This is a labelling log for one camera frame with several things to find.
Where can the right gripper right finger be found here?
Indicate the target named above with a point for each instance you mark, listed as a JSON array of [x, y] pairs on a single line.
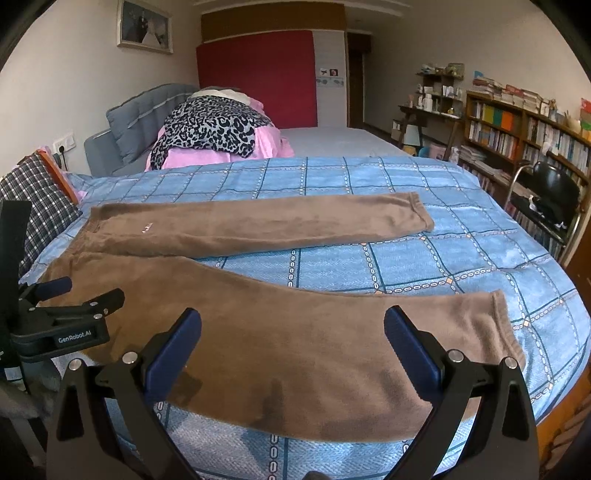
[[503, 440]]

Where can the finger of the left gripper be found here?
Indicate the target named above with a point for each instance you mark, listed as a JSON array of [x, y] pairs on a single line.
[[45, 290], [94, 309]]

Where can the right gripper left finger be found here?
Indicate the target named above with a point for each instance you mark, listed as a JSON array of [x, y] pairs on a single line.
[[103, 424]]

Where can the brown fleece pants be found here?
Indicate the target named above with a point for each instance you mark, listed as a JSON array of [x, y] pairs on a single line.
[[292, 362]]

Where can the plaid pillow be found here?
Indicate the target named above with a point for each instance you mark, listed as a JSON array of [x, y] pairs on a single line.
[[54, 205]]

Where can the grey headboard cushion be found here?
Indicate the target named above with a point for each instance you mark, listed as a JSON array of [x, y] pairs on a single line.
[[133, 128]]

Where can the blue checked quilt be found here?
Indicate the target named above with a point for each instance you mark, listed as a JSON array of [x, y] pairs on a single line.
[[475, 246]]

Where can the leopard print blanket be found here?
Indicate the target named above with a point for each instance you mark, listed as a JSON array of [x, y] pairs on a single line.
[[210, 123]]

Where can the pink blanket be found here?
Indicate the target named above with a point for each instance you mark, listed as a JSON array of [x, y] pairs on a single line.
[[269, 146]]

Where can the black chair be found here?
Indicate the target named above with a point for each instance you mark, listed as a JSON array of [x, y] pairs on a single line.
[[545, 201]]

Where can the wooden bookshelf with books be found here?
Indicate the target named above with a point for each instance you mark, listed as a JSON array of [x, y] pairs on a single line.
[[506, 125]]

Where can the small wooden shelf desk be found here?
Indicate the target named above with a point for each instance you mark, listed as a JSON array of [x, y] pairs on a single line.
[[439, 96]]

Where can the white wall socket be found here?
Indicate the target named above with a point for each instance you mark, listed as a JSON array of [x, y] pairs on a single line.
[[64, 143]]

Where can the framed wall picture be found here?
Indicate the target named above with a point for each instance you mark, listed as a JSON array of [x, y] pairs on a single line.
[[144, 27]]

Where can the red wall panel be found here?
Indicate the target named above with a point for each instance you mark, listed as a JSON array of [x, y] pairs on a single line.
[[276, 68]]

